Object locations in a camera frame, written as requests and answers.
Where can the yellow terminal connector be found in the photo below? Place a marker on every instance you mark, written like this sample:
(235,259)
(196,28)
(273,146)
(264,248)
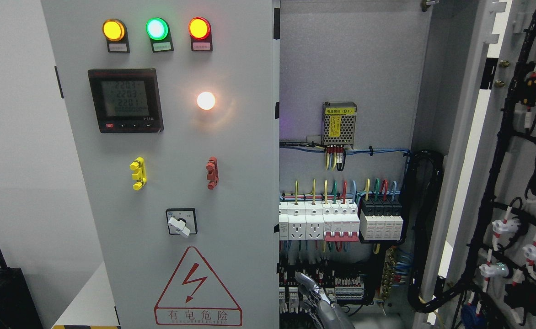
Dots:
(139,174)

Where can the black digital power meter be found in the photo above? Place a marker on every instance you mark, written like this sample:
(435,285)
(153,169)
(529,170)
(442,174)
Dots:
(126,100)

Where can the green indicator lamp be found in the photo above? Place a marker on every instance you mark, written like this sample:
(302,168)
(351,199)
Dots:
(159,34)

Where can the black white surge protector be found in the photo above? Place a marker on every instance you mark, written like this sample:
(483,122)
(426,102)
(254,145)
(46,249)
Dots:
(380,221)

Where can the grey cabinet door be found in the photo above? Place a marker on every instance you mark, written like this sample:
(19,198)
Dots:
(236,219)
(474,234)

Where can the red indicator lamp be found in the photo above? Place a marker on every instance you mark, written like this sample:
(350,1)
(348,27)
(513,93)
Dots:
(201,34)

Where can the dark grey robot right hand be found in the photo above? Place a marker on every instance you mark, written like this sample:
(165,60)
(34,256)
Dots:
(313,299)

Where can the metal mesh power supply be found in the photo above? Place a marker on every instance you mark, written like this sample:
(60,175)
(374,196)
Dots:
(339,122)

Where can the white rotary selector switch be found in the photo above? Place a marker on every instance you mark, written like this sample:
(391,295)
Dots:
(181,221)

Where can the lower relay terminal row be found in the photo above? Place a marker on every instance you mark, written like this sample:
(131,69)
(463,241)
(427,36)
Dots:
(344,283)

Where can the yellow indicator lamp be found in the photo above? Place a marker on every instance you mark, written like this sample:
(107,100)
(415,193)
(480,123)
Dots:
(116,36)

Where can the white glowing indicator lamp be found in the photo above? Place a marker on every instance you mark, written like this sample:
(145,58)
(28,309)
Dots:
(206,100)

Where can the black box with antenna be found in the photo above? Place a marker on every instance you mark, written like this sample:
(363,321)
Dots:
(17,310)

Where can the red terminal connector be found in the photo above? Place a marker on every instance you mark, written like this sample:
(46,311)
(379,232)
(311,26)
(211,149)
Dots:
(212,173)

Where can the white socket breaker row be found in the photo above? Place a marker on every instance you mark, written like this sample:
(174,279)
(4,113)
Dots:
(318,220)

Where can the red electric hazard sticker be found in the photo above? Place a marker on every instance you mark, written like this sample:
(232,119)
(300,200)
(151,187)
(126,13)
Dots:
(195,295)

